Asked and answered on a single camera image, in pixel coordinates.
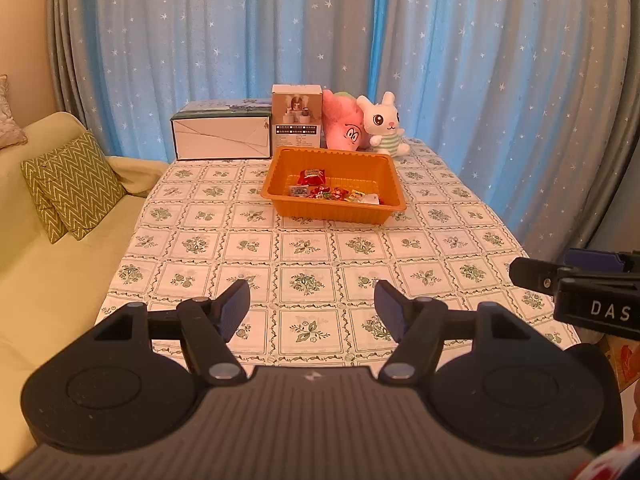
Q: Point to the red and white snack packet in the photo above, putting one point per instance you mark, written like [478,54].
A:
[340,194]

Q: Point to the pink plush toy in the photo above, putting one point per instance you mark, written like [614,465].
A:
[340,120]

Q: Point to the red foil candy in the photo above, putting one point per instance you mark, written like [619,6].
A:
[321,193]

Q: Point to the green floral checked tablecloth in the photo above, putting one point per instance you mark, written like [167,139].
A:
[350,250]

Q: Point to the light green sofa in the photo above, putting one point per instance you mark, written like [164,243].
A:
[60,270]

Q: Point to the orange patterned cardboard box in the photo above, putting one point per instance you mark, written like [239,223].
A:
[625,360]

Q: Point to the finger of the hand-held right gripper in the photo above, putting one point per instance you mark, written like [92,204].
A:
[535,272]
[595,260]

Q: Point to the clear plastic wrapper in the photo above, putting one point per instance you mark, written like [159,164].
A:
[371,199]

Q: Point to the red rectangular snack packet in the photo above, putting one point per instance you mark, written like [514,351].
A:
[311,177]

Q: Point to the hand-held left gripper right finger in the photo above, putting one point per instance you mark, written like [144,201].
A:
[391,310]

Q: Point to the white rabbit plush toy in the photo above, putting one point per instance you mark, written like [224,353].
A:
[382,120]

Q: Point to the green plush toy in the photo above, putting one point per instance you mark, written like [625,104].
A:
[345,96]

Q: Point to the white flat cardboard box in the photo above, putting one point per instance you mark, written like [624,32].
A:
[220,135]

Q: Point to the orange plastic tray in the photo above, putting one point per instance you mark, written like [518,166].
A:
[340,212]

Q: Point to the blue star-print curtain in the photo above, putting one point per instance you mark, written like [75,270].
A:
[500,60]
[200,35]

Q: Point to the green zigzag pillow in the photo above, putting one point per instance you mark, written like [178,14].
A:
[75,185]

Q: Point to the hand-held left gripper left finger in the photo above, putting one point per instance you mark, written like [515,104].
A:
[235,310]

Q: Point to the beige pillow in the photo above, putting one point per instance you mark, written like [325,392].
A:
[7,120]

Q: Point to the dark clear-wrapped snack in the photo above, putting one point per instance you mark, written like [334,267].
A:
[298,191]

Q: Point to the yellow green candy packet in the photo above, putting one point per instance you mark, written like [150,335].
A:
[356,195]

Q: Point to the upright printed product box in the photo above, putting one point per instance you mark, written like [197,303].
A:
[296,120]

